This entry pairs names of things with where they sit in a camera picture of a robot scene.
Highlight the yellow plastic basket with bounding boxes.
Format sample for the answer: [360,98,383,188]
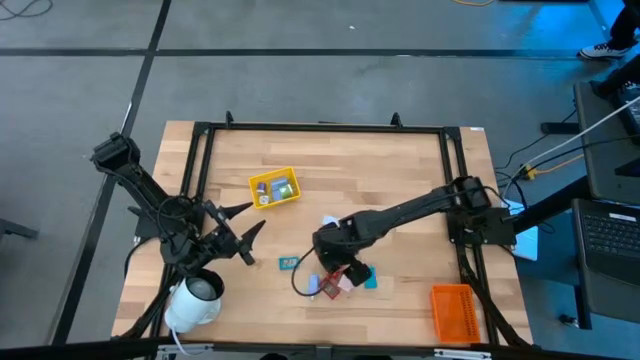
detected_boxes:
[247,166,303,210]

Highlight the light blue box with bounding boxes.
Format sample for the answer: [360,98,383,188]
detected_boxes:
[501,198,540,262]

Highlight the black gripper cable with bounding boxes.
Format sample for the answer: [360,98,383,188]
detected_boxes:
[291,246,322,298]

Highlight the black table frame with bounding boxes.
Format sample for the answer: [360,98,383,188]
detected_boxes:
[112,110,534,351]

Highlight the orange plastic basket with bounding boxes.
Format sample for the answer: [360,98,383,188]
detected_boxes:
[429,283,482,345]

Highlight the white lamp cable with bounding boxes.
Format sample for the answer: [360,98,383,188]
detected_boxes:
[171,327,194,357]

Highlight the black desk foot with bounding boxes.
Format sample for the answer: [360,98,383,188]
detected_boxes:
[540,121,582,136]

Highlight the small blue-grey block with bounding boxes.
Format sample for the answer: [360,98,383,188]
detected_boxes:
[269,177,289,202]

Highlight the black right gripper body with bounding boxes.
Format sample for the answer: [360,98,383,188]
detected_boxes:
[317,238,374,289]

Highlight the grey furniture foot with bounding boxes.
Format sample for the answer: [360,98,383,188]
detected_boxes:
[0,217,40,241]

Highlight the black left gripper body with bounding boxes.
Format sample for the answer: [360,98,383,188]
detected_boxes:
[199,199,256,266]

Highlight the person's leg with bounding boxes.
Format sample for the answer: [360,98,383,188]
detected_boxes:
[607,0,640,51]

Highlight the black side desk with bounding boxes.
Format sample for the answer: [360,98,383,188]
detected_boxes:
[572,79,640,207]

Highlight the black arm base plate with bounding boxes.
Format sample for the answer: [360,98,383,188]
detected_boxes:
[445,204,518,247]
[127,198,207,240]

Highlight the person's shoe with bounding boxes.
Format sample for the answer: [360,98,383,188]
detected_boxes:
[577,41,632,63]

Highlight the black diagonal desk leg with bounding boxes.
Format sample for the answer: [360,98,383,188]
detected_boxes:
[508,175,592,235]

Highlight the black laptop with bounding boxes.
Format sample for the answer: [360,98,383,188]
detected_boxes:
[571,197,640,322]

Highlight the black horizontal beam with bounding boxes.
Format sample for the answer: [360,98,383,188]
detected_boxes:
[0,335,640,360]

